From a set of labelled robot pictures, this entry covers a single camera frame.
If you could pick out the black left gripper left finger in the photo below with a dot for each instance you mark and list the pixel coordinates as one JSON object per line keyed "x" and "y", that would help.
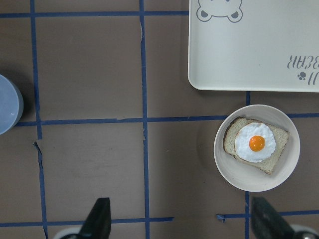
{"x": 98, "y": 222}

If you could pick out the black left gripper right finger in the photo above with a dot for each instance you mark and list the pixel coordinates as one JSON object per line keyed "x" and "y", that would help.
{"x": 267, "y": 223}

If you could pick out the bread slice under egg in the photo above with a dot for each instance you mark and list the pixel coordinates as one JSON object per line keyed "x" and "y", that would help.
{"x": 269, "y": 164}

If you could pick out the cream round plate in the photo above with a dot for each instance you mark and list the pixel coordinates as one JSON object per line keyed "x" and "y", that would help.
{"x": 249, "y": 178}

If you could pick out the fried egg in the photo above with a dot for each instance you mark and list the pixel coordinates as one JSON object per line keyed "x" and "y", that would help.
{"x": 255, "y": 142}

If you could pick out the blue bowl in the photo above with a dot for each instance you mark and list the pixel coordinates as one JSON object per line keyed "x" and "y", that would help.
{"x": 11, "y": 104}

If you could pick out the cream bear tray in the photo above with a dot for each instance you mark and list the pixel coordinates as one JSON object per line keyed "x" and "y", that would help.
{"x": 254, "y": 45}

